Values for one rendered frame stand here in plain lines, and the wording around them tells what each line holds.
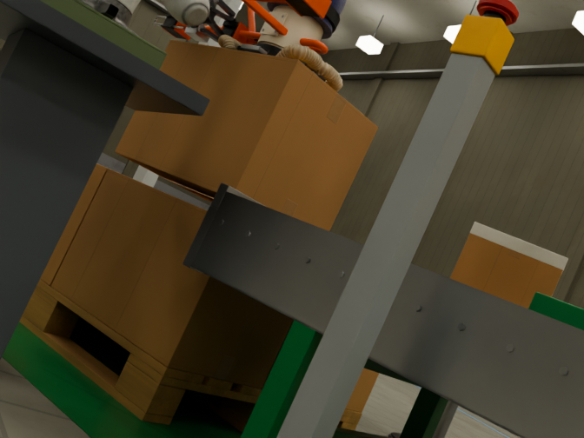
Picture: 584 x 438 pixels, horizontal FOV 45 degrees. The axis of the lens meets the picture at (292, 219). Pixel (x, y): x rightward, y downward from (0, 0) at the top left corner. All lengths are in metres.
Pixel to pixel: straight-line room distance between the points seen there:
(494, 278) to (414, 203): 1.96
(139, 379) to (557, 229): 10.85
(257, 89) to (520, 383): 1.07
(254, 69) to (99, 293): 0.77
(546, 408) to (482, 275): 1.93
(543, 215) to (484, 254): 9.56
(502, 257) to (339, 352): 2.01
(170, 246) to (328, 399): 0.92
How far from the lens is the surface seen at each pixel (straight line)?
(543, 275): 3.08
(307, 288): 1.42
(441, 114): 1.18
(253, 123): 1.86
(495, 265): 3.08
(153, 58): 1.62
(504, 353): 1.21
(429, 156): 1.16
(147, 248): 1.99
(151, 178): 5.40
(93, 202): 2.25
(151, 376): 1.86
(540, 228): 12.57
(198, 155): 1.96
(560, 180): 12.77
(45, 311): 2.26
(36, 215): 1.59
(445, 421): 3.34
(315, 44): 2.11
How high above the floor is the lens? 0.48
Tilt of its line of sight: 4 degrees up
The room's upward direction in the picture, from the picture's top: 25 degrees clockwise
